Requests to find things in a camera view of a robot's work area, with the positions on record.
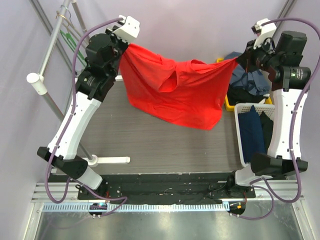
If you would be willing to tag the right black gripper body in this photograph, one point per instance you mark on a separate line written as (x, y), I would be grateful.
(247, 55)

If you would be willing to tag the navy garment in basket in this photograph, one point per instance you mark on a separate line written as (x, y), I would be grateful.
(255, 133)

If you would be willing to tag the green clothes hanger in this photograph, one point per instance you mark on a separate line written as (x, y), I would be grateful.
(72, 45)

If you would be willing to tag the white slotted cable duct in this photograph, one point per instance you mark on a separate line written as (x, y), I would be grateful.
(137, 208)

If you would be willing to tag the blue grey garment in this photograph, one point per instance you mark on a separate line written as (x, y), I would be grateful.
(252, 82)

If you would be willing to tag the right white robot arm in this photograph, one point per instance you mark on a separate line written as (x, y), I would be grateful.
(290, 85)

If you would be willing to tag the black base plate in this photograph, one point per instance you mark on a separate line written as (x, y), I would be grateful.
(172, 188)

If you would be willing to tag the black garment in tray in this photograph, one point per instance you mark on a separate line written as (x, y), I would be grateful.
(239, 95)

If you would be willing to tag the red tank top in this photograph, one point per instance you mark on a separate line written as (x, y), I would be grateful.
(186, 93)

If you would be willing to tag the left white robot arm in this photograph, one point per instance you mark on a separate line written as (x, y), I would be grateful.
(103, 55)

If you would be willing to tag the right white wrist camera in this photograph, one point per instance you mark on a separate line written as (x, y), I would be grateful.
(263, 29)

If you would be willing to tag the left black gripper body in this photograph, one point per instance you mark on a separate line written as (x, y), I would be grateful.
(119, 46)

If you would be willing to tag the yellow plastic tray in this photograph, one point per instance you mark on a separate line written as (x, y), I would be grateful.
(231, 108)

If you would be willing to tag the grey clothes hanger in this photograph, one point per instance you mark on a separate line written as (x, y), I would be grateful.
(70, 28)

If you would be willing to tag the white plastic laundry basket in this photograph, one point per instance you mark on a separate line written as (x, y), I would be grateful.
(244, 107)

